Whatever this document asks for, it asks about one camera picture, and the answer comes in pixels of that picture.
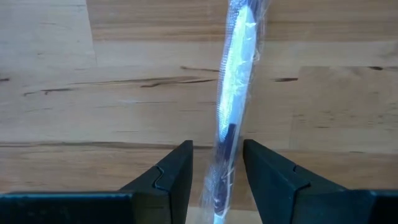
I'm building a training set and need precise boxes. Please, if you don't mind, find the purple white toothbrush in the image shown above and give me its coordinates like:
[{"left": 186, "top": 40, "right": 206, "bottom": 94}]
[{"left": 198, "top": 0, "right": 272, "bottom": 224}]

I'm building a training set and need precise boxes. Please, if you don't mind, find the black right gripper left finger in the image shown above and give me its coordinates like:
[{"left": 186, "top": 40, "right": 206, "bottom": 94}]
[{"left": 0, "top": 139, "right": 195, "bottom": 224}]

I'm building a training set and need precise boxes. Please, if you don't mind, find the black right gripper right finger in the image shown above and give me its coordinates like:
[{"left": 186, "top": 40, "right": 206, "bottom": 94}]
[{"left": 242, "top": 138, "right": 398, "bottom": 224}]

